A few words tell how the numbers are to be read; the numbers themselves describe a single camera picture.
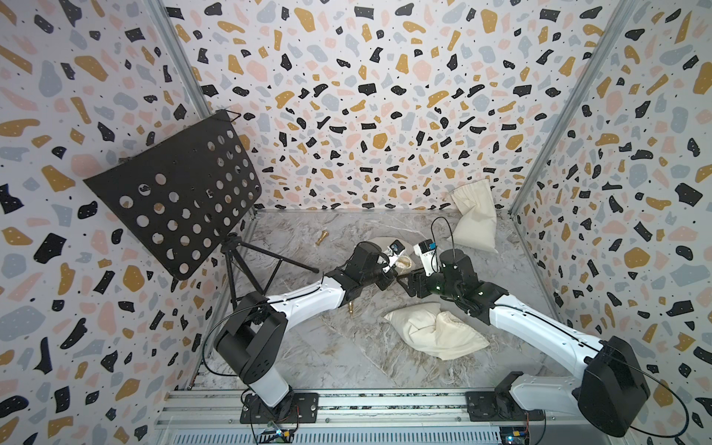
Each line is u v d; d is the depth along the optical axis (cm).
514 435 72
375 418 73
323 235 113
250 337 45
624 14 71
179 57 76
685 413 37
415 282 71
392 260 73
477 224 108
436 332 78
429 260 69
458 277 61
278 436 70
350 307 92
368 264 67
